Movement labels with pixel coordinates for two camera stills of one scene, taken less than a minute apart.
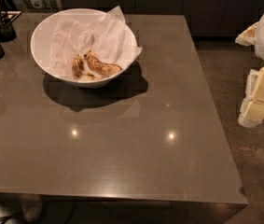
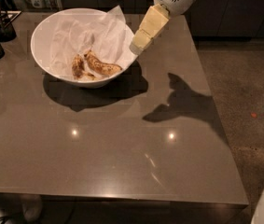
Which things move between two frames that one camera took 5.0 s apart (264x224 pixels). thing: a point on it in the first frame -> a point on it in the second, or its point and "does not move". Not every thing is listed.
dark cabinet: [213, 10] does not move
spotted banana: [101, 68] does not move
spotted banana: [77, 69] does not move
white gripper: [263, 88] -> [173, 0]
